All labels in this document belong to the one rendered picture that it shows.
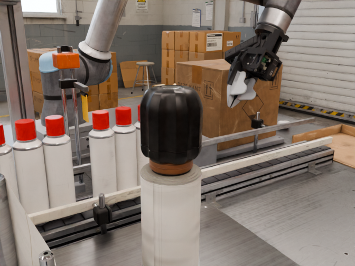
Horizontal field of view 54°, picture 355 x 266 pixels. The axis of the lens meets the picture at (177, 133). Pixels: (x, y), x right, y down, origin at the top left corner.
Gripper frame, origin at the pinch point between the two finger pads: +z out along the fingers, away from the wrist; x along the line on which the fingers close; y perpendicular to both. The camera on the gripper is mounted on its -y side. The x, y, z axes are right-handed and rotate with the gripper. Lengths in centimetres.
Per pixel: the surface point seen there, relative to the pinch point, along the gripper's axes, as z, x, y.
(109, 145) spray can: 20.9, -27.3, 3.2
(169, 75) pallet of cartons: -53, 197, -352
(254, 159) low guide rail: 10.4, 12.9, 4.6
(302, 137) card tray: -6, 52, -12
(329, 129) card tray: -14, 66, -12
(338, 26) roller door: -198, 312, -217
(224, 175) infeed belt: 17.5, 6.5, 3.3
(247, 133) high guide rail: 4.4, 13.4, -2.4
